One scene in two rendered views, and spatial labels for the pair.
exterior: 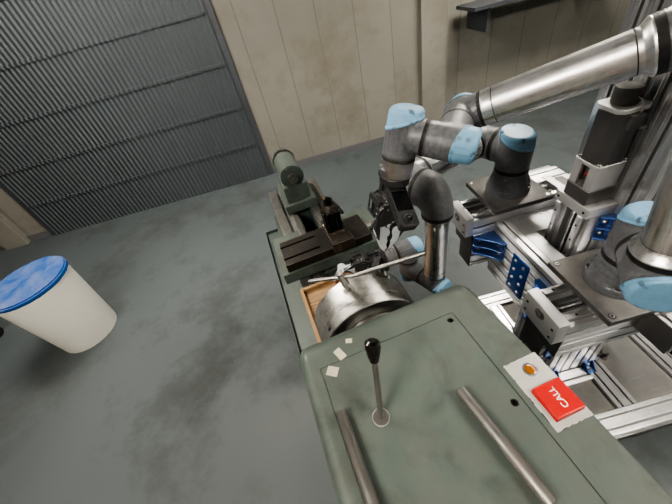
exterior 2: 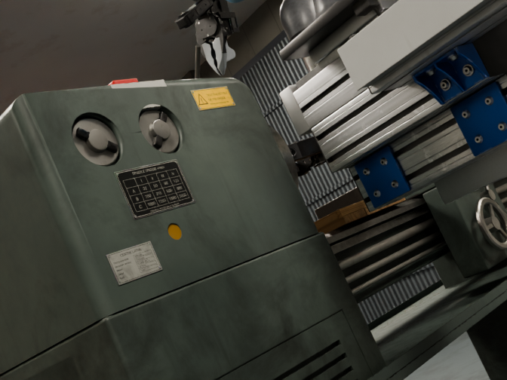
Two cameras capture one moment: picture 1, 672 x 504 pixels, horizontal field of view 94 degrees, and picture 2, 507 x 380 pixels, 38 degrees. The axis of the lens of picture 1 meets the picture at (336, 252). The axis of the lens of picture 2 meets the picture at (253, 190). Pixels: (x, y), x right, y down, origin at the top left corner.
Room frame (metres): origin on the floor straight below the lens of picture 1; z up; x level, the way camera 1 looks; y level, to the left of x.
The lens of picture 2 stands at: (-0.58, -1.46, 0.79)
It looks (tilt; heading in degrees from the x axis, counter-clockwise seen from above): 8 degrees up; 50
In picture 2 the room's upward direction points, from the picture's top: 25 degrees counter-clockwise
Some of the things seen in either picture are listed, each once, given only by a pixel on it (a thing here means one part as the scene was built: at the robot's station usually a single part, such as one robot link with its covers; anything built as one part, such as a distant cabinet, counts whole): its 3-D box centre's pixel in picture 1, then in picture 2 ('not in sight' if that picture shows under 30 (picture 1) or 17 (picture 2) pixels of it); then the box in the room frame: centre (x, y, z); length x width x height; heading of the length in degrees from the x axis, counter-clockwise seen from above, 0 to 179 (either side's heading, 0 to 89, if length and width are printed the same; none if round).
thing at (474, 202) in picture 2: not in sight; (479, 217); (1.24, -0.17, 0.73); 0.27 x 0.12 x 0.27; 9
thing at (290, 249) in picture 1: (324, 241); (382, 184); (1.18, 0.04, 0.95); 0.43 x 0.18 x 0.04; 99
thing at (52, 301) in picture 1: (61, 307); not in sight; (1.99, 2.29, 0.34); 0.55 x 0.55 x 0.67
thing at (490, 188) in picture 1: (509, 176); not in sight; (0.94, -0.71, 1.21); 0.15 x 0.15 x 0.10
